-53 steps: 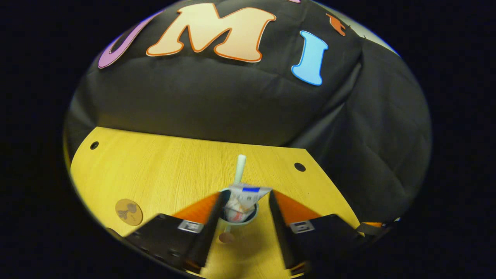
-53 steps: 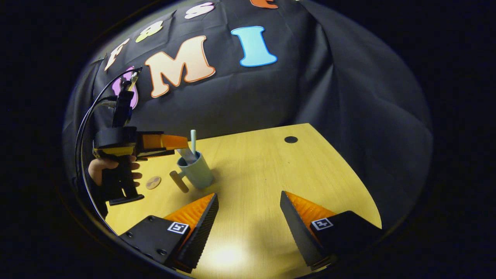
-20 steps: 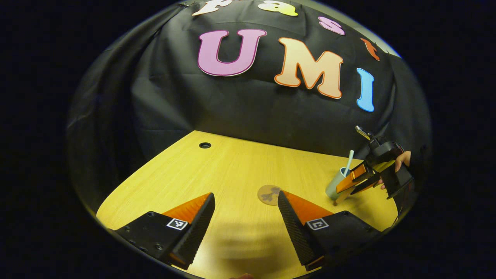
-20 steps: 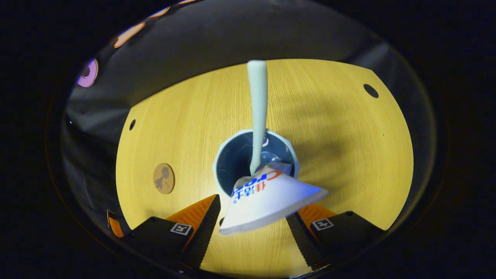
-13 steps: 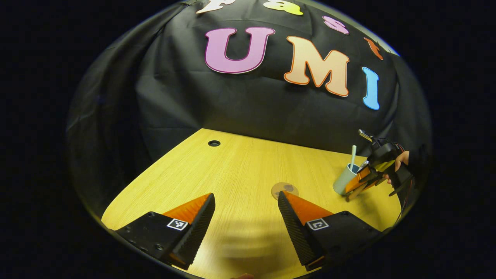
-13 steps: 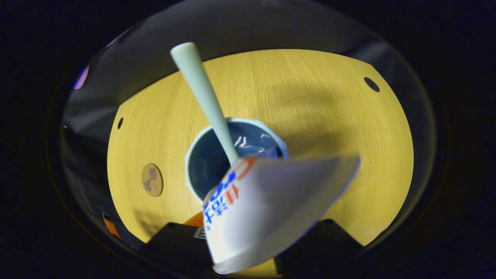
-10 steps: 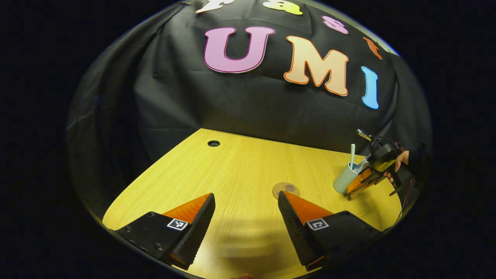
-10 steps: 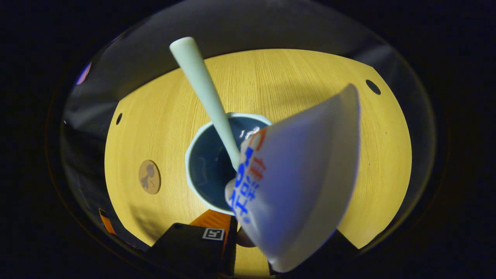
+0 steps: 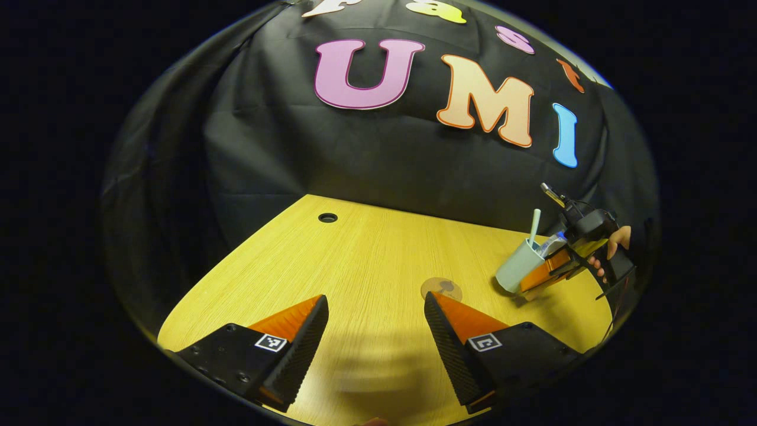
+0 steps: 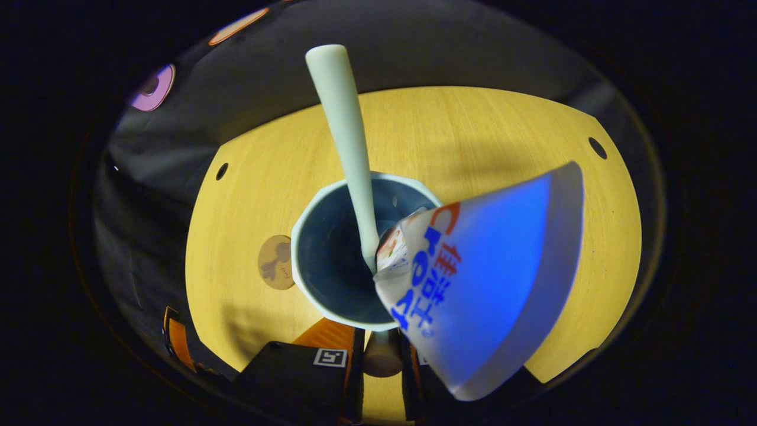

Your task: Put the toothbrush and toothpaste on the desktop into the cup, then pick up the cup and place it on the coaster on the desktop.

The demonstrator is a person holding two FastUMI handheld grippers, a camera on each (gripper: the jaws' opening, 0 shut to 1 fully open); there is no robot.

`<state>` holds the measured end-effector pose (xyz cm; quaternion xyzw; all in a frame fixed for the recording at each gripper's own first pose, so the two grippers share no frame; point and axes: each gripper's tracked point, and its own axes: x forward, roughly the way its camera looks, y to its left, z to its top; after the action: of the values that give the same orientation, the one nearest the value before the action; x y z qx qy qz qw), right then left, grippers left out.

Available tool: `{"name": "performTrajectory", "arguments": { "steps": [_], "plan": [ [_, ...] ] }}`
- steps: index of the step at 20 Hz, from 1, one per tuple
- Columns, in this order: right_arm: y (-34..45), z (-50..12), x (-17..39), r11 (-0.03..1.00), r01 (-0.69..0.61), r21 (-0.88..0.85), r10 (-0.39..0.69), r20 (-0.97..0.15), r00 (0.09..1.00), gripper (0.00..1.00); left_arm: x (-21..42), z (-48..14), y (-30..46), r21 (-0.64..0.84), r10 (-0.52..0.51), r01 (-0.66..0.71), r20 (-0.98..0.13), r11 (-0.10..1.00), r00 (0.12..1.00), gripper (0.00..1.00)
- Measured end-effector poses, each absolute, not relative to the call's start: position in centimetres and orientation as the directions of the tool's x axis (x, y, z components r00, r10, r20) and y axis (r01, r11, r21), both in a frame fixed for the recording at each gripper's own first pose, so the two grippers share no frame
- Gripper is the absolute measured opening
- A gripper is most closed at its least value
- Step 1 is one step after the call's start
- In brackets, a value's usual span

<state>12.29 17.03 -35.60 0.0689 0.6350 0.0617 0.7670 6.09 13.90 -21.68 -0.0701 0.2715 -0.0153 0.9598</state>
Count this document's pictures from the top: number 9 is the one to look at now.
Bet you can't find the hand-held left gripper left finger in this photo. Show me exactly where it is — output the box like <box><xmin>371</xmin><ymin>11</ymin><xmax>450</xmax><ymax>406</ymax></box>
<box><xmin>174</xmin><ymin>294</ymin><xmax>329</xmax><ymax>413</ymax></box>

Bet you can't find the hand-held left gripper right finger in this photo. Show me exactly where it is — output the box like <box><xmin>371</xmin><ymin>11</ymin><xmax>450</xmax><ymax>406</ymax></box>
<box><xmin>424</xmin><ymin>291</ymin><xmax>583</xmax><ymax>415</ymax></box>

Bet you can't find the white toothpaste tube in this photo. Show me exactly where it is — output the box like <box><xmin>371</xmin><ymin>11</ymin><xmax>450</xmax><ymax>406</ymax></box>
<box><xmin>535</xmin><ymin>233</ymin><xmax>568</xmax><ymax>258</ymax></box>

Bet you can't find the pale green cup wooden handle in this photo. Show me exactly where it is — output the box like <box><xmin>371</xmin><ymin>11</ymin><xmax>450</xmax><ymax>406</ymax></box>
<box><xmin>495</xmin><ymin>237</ymin><xmax>551</xmax><ymax>299</ymax></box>

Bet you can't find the round brown coaster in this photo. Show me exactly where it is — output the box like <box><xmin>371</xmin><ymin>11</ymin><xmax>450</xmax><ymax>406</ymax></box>
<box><xmin>420</xmin><ymin>277</ymin><xmax>463</xmax><ymax>302</ymax></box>

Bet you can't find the yellow wooden desktop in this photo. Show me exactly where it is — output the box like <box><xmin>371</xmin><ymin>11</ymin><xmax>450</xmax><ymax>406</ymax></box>
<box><xmin>157</xmin><ymin>194</ymin><xmax>613</xmax><ymax>426</ymax></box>

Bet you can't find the black backdrop cloth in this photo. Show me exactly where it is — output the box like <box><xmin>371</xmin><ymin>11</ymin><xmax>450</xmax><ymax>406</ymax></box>
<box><xmin>101</xmin><ymin>0</ymin><xmax>660</xmax><ymax>338</ymax></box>

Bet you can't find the red and black cable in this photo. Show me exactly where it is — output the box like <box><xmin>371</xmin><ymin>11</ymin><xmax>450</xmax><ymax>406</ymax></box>
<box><xmin>602</xmin><ymin>278</ymin><xmax>632</xmax><ymax>341</ymax></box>

